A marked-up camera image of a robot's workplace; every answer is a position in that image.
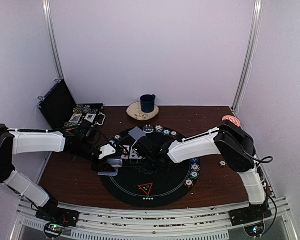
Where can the beige ceramic saucer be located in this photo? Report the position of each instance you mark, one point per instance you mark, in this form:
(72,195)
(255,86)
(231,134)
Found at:
(135,112)

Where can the white boxed card deck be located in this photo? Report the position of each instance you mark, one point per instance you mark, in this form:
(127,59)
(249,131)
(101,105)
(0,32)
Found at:
(90,117)

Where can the seven of clubs card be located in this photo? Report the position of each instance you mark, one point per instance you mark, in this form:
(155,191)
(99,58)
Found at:
(133,155)

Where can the green fifty poker chip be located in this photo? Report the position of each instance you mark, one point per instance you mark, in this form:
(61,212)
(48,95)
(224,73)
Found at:
(194,175)

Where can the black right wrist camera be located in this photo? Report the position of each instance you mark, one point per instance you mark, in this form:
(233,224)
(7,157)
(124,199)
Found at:
(143,146)

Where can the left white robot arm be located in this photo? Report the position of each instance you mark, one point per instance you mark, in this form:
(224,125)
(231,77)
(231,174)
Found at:
(17,143)

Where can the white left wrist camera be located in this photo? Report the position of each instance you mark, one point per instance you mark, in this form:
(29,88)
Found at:
(106,150)

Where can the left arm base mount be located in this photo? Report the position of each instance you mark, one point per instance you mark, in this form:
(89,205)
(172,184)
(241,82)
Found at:
(56,225)

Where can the dark blue mug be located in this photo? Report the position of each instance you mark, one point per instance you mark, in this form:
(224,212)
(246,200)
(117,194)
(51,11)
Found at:
(147,103)

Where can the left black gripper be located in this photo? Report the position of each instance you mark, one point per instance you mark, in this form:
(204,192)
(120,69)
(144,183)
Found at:
(99,167)

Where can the blue ten poker chip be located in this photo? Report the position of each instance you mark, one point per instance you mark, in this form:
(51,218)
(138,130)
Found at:
(195,167)

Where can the black poker set case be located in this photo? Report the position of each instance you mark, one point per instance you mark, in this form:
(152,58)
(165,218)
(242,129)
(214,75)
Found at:
(58,106)

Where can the dealt card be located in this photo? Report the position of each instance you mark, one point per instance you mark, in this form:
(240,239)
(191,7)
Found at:
(132,133)
(105,173)

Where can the red patterned small bowl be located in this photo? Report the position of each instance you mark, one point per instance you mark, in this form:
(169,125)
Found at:
(232,119)

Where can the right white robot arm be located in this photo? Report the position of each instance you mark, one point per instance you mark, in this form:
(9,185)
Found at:
(228,140)

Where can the blue boxed card deck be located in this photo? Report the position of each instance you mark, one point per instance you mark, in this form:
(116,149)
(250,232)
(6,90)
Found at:
(75,118)

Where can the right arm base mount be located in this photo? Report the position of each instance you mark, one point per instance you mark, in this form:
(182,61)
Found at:
(252,220)

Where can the round black poker mat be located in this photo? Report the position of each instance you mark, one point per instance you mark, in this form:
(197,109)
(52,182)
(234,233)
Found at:
(137,186)

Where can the green chips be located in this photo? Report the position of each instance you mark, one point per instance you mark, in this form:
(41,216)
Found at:
(166,132)

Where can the blue playing card deck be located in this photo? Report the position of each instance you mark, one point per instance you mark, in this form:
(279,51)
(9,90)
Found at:
(115,162)

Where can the six of hearts card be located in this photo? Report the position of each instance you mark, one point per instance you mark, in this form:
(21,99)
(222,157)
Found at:
(126,152)

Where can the red triangle all-in marker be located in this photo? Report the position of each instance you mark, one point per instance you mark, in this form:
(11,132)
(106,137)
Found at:
(146,188)

